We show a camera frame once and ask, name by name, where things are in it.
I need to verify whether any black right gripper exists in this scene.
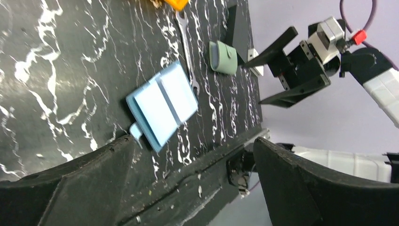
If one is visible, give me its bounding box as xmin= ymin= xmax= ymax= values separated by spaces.
xmin=243 ymin=26 xmax=331 ymax=108

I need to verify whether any silver wrench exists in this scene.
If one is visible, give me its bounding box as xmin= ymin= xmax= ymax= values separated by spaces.
xmin=175 ymin=11 xmax=200 ymax=96

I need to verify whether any right orange plastic bin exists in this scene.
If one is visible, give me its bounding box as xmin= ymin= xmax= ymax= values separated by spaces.
xmin=164 ymin=0 xmax=189 ymax=11

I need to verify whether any white rectangular device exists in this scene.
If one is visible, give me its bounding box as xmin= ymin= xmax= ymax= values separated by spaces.
xmin=247 ymin=48 xmax=265 ymax=77

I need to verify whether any blue card holder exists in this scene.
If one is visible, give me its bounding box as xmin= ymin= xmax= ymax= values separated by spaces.
xmin=126 ymin=61 xmax=198 ymax=153

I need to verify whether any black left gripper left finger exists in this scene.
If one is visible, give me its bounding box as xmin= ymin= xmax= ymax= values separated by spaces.
xmin=0 ymin=135 xmax=136 ymax=226

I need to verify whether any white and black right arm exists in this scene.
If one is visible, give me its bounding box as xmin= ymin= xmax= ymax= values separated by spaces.
xmin=244 ymin=24 xmax=399 ymax=183

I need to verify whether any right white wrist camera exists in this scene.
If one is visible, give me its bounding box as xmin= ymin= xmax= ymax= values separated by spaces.
xmin=301 ymin=16 xmax=368 ymax=65

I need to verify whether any green card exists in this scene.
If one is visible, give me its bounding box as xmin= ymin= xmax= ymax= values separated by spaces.
xmin=209 ymin=40 xmax=238 ymax=75

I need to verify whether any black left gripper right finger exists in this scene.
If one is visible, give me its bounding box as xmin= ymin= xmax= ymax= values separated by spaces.
xmin=253 ymin=137 xmax=399 ymax=226

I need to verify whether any black flat card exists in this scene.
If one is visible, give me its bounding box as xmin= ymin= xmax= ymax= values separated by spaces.
xmin=224 ymin=5 xmax=248 ymax=65

